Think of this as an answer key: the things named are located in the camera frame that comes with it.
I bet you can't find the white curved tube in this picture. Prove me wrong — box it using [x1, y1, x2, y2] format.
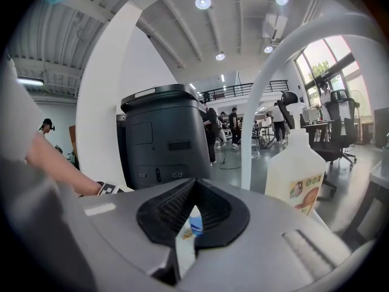
[240, 12, 384, 190]

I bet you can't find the black mesh office chair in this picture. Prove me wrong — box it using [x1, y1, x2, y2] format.
[326, 89, 359, 167]

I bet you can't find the grey side desk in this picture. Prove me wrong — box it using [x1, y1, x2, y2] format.
[343, 158, 389, 249]

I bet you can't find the white ceiling air conditioner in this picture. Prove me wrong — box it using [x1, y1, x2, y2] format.
[263, 13, 289, 44]

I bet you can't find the large black machine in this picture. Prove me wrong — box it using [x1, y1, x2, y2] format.
[116, 83, 213, 191]

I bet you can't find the person's grey clothing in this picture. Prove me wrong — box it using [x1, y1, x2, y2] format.
[0, 56, 98, 292]

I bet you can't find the long fluorescent ceiling light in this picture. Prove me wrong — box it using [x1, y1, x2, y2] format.
[16, 77, 45, 87]

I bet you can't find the white spray bottle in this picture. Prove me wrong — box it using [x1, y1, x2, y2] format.
[264, 102, 326, 217]

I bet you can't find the black balcony railing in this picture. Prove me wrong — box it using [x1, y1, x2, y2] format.
[199, 79, 289, 102]

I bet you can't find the small blue label bottle object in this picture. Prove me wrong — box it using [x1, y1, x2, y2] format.
[182, 205, 205, 246]

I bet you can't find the large window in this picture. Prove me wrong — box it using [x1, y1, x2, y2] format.
[294, 35, 373, 124]

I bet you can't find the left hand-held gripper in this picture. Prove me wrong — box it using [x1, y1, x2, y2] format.
[96, 180, 126, 195]

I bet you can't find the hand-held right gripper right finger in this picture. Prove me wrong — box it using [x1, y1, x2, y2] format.
[178, 177, 376, 292]

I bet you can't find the person's left forearm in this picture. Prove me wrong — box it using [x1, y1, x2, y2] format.
[26, 131, 102, 196]

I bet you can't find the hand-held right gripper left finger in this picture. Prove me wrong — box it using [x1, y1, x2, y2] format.
[78, 177, 197, 292]

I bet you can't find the standing fan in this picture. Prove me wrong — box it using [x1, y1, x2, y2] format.
[349, 89, 369, 145]

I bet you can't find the black office chair with headrest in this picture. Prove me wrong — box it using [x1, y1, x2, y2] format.
[278, 90, 358, 200]

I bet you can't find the dark work table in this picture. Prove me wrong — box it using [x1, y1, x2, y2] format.
[300, 119, 335, 142]

